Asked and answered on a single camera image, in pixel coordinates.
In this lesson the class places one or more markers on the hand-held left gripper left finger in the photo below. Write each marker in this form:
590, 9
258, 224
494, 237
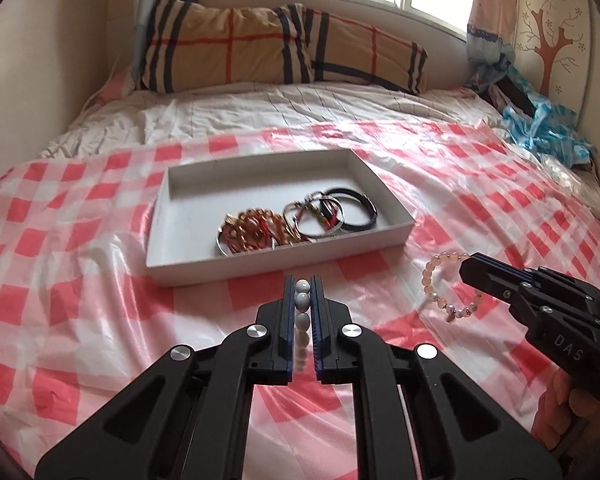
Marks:
286, 330

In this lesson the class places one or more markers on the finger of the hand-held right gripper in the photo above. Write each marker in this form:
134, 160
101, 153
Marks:
485, 282
520, 267

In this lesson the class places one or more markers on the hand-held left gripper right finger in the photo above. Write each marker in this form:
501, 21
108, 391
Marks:
321, 330

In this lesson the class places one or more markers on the white cardboard box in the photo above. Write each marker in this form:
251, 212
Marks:
205, 185

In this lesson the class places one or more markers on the person's right hand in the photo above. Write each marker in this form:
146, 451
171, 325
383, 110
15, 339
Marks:
555, 410

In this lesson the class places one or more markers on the clear plastic bag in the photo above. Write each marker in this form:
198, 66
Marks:
565, 175

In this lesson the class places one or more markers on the blue patterned cloth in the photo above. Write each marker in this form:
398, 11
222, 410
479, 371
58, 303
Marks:
545, 120

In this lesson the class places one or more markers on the dark clothing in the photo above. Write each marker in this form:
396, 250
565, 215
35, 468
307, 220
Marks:
510, 90

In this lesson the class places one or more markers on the pink checkered plastic sheet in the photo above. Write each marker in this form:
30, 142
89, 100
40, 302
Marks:
80, 260

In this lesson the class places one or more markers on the plaid pillow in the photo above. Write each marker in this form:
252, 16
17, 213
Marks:
365, 50
205, 45

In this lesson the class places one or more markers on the tree wall sticker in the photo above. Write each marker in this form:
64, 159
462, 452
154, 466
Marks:
547, 40

